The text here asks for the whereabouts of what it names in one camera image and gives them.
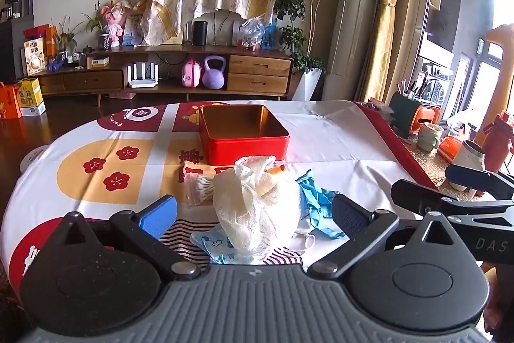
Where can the orange white container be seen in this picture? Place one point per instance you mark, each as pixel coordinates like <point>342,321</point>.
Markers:
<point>451,148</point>

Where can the dark green utensil holder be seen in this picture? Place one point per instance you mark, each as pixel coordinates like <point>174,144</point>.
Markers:
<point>403,110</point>

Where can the green ceramic mug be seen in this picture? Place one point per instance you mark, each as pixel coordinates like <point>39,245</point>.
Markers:
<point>427,138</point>

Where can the yellow white carton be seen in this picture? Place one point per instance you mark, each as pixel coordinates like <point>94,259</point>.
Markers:
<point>32,98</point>

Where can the pink toy case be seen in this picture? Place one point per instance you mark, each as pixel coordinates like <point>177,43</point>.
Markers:
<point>191,74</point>

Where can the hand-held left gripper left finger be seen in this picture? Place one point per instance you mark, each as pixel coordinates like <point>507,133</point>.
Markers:
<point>158,212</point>

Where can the orange gift box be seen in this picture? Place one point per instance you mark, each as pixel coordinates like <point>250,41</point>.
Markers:
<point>10,104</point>

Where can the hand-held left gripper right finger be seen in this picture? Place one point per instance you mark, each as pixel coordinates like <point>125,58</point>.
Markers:
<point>349,214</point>

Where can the yellow curtain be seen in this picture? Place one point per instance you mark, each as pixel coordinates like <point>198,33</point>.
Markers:
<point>385,17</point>

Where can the wooden TV stand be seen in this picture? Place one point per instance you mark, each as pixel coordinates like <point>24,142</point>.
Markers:
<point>168,53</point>

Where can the blue patterned face mask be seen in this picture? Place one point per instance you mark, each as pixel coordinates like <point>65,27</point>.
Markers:
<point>215,246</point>

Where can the clear plastic bag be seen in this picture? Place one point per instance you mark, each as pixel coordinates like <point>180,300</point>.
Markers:
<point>251,31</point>

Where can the black speaker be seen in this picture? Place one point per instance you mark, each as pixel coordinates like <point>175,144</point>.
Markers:
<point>199,32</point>

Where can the purple kettlebell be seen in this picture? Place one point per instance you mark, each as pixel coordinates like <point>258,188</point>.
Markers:
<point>215,75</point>

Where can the orange plastic holder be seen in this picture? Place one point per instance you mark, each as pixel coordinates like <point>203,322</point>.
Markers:
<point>425,116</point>

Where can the white cup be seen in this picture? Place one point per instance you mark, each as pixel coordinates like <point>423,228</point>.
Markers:
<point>466,162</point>

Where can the white standing air conditioner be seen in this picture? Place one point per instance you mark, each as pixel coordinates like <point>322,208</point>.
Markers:
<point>351,25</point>

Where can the white router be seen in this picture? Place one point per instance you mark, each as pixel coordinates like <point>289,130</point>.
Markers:
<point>142,80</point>

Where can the pink plush doll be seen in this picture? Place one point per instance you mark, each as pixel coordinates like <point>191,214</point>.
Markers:
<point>112,21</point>

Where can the clear bag of cotton swabs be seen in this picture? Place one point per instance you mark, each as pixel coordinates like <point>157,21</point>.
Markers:
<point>202,188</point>

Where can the white gauze cloth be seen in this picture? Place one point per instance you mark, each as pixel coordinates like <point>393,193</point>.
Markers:
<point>253,210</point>

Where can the white shell-shaped ornament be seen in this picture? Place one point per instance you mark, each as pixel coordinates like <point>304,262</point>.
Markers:
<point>223,27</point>

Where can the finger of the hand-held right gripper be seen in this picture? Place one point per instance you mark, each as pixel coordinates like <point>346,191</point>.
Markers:
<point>417,193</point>
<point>466,173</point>

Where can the white printed box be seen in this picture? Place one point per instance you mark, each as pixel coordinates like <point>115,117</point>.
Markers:
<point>34,59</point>

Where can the black shelf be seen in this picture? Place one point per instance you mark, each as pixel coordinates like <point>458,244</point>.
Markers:
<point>14,41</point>

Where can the small potted plant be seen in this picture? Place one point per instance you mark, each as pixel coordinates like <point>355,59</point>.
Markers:
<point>102,39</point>

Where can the red tin box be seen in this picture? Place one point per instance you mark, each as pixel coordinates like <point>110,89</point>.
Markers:
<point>245,144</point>

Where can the white square planter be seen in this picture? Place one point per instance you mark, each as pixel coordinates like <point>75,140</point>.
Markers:
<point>307,84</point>

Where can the blue nitrile glove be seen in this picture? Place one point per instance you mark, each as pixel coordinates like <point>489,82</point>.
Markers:
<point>317,198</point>

